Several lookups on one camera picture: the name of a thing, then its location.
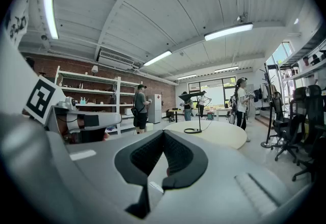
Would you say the metal storage shelf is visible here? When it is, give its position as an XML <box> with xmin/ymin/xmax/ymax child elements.
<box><xmin>277</xmin><ymin>23</ymin><xmax>326</xmax><ymax>106</ymax></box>

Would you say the small wooden pedestal table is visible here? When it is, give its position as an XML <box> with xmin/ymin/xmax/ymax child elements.
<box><xmin>168</xmin><ymin>107</ymin><xmax>183</xmax><ymax>123</ymax></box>

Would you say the round beige table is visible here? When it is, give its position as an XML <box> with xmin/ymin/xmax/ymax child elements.
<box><xmin>162</xmin><ymin>120</ymin><xmax>248</xmax><ymax>150</ymax></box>

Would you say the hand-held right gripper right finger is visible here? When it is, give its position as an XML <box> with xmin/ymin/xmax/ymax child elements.
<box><xmin>144</xmin><ymin>129</ymin><xmax>291</xmax><ymax>224</ymax></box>

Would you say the black mesh office chair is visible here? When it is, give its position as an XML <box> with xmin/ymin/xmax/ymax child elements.
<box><xmin>270</xmin><ymin>91</ymin><xmax>286</xmax><ymax>129</ymax></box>

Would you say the ceiling air conditioner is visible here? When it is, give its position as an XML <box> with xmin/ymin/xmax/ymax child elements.
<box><xmin>96</xmin><ymin>48</ymin><xmax>135</xmax><ymax>71</ymax></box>

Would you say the long white table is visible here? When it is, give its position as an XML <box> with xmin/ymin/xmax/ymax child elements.
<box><xmin>215</xmin><ymin>106</ymin><xmax>234</xmax><ymax>119</ymax></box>

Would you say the black desk lamp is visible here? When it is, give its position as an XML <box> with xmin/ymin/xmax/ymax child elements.
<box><xmin>178</xmin><ymin>91</ymin><xmax>206</xmax><ymax>134</ymax></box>

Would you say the white refrigerator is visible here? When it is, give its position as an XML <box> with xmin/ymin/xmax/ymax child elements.
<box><xmin>147</xmin><ymin>94</ymin><xmax>162</xmax><ymax>124</ymax></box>

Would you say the thin dark cable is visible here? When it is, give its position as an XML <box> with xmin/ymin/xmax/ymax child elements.
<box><xmin>201</xmin><ymin>119</ymin><xmax>214</xmax><ymax>132</ymax></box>

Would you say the person's white printed shirt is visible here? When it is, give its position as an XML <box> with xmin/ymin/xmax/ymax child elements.
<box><xmin>0</xmin><ymin>0</ymin><xmax>41</xmax><ymax>117</ymax></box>

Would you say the black coat rack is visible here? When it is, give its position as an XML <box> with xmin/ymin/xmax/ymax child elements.
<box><xmin>259</xmin><ymin>63</ymin><xmax>278</xmax><ymax>149</ymax></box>

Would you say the large window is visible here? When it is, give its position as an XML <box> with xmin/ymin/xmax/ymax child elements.
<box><xmin>188</xmin><ymin>77</ymin><xmax>236</xmax><ymax>111</ymax></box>

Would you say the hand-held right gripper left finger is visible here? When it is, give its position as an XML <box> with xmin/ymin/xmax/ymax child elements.
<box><xmin>46</xmin><ymin>129</ymin><xmax>165</xmax><ymax>224</ymax></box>

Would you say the white shelving unit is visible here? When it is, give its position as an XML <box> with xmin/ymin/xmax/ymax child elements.
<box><xmin>55</xmin><ymin>65</ymin><xmax>143</xmax><ymax>135</ymax></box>

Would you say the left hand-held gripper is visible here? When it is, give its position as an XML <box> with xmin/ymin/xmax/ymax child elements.
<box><xmin>22</xmin><ymin>75</ymin><xmax>123</xmax><ymax>144</ymax></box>

